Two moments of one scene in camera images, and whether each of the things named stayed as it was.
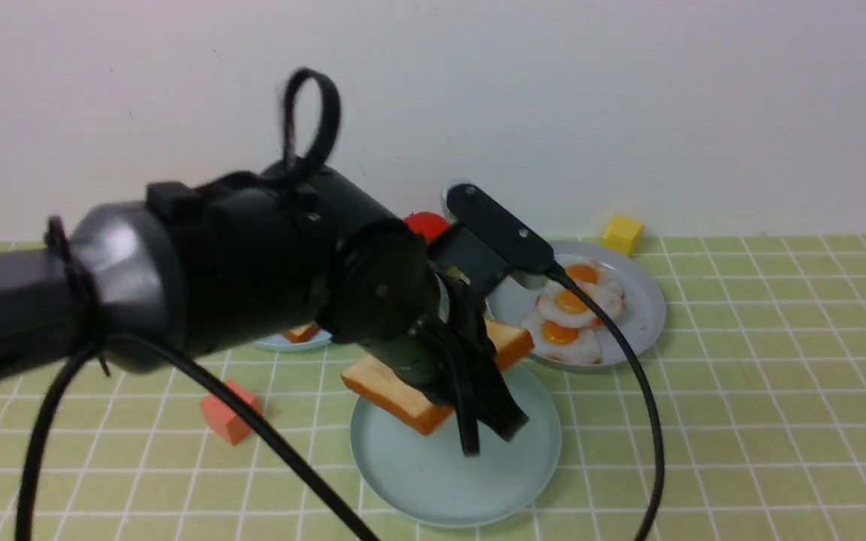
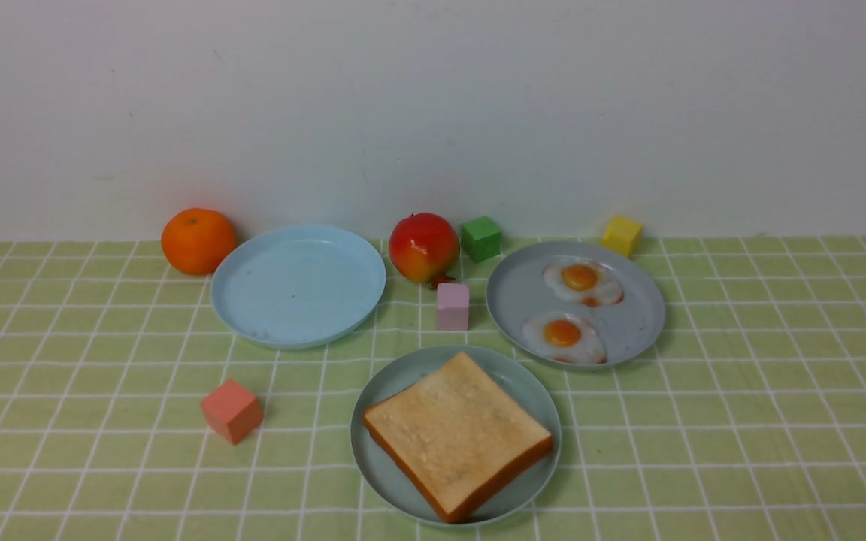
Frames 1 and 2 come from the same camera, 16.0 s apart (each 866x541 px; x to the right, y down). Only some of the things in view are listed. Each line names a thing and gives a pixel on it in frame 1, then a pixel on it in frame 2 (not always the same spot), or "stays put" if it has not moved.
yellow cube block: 622,234 stays put
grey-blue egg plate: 565,330 stays put
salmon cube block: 221,421 stays put
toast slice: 302,333 to 456,435
